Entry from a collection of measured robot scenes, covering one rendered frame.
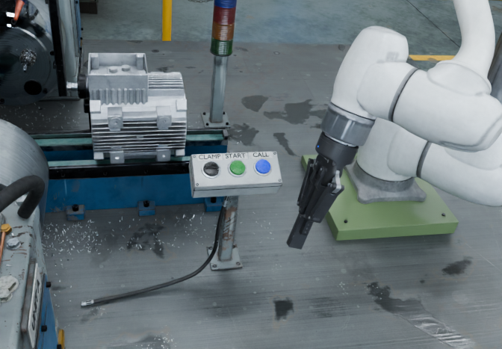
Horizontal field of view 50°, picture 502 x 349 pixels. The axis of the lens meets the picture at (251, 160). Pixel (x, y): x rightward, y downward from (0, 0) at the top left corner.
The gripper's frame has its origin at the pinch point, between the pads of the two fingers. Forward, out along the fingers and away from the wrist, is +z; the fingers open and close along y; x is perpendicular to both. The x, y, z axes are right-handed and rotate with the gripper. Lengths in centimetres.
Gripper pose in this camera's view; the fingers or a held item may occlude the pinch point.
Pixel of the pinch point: (300, 231)
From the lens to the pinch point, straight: 108.5
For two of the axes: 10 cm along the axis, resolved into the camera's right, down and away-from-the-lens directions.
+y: -2.6, -3.9, 8.8
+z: -3.5, 8.9, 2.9
